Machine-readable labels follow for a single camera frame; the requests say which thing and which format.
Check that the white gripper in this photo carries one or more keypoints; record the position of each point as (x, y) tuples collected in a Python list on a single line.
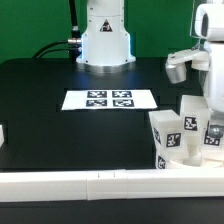
[(213, 88)]

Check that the white round stool seat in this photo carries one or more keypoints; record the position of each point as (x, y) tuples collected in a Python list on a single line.
[(195, 160)]

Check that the white left fence block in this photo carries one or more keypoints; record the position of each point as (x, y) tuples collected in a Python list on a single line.
[(1, 135)]

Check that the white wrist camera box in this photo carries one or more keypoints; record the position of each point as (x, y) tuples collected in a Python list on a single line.
[(185, 65)]

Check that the white front fence rail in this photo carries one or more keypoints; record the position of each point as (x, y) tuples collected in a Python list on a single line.
[(111, 184)]

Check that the white marker sheet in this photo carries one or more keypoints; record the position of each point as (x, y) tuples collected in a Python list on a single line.
[(108, 99)]

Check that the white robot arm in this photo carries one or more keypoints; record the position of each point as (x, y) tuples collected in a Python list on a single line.
[(106, 47)]

